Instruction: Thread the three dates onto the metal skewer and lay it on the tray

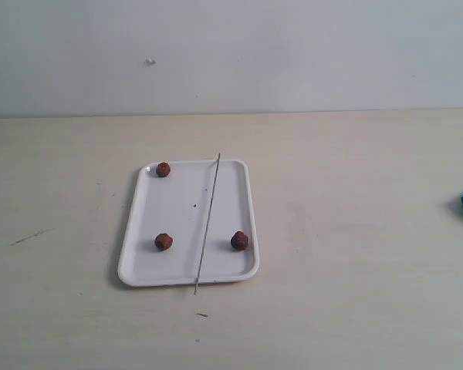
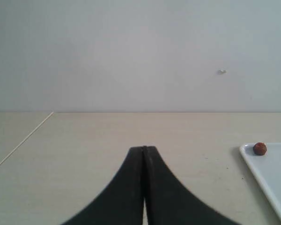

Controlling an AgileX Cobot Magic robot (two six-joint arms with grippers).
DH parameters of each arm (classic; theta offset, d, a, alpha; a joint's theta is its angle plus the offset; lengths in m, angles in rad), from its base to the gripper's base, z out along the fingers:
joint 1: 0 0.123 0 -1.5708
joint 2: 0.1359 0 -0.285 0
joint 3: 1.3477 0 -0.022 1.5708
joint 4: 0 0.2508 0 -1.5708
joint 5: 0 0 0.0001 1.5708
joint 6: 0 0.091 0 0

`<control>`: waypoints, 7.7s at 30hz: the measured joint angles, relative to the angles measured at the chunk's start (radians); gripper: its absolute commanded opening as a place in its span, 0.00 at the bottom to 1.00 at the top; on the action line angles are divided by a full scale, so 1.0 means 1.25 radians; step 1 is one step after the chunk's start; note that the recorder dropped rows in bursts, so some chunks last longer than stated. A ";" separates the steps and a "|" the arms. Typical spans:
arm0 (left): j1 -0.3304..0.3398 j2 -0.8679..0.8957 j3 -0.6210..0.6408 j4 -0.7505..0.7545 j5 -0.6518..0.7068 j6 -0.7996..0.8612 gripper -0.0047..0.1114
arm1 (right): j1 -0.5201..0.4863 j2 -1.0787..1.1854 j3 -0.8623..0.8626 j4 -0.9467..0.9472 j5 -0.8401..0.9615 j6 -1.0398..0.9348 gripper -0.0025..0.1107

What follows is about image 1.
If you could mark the white plastic tray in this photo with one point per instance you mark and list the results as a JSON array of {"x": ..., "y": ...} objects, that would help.
[{"x": 178, "y": 205}]

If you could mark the thin metal skewer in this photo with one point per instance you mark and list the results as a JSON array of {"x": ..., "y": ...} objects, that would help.
[{"x": 208, "y": 220}]

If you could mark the red ball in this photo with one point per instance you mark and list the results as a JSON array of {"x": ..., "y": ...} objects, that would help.
[
  {"x": 163, "y": 241},
  {"x": 239, "y": 241},
  {"x": 163, "y": 169}
]

